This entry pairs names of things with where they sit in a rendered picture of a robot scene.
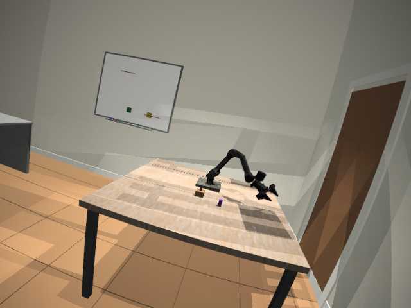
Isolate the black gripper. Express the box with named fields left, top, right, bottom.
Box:
left=257, top=183, right=278, bottom=201

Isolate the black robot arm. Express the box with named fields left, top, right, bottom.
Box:
left=206, top=149, right=266, bottom=188

